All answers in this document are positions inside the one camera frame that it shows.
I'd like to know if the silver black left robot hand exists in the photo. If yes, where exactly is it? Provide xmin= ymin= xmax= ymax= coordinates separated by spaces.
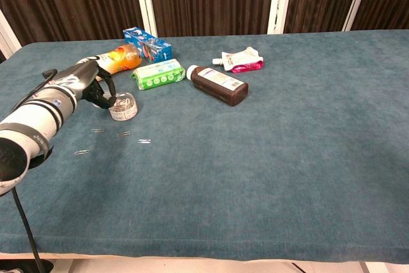
xmin=61 ymin=60 xmax=118 ymax=110

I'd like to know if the orange drink bottle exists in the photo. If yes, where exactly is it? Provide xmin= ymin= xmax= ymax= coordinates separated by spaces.
xmin=75 ymin=44 xmax=143 ymax=82

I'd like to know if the clear paper clip container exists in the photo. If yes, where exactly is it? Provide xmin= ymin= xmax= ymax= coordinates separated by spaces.
xmin=108 ymin=91 xmax=139 ymax=122

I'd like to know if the blue toothpaste box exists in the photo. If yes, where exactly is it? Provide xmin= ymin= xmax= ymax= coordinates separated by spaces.
xmin=122 ymin=27 xmax=174 ymax=64

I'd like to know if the green wet wipes pack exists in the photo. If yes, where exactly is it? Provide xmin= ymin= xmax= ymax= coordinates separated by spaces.
xmin=130 ymin=58 xmax=187 ymax=91

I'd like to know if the brown medicine bottle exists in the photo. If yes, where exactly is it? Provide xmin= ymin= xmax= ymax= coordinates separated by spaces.
xmin=185 ymin=64 xmax=250 ymax=107

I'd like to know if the crumpled white pink pouch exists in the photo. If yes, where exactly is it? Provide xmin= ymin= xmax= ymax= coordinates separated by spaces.
xmin=212 ymin=46 xmax=265 ymax=74

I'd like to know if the teal table cloth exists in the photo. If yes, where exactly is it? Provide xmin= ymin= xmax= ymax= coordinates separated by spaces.
xmin=0 ymin=29 xmax=409 ymax=265

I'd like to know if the black object under table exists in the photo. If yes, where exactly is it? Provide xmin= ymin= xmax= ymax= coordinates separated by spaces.
xmin=0 ymin=258 xmax=54 ymax=273

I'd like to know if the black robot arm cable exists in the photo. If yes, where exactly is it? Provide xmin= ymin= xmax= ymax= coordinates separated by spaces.
xmin=11 ymin=68 xmax=59 ymax=273

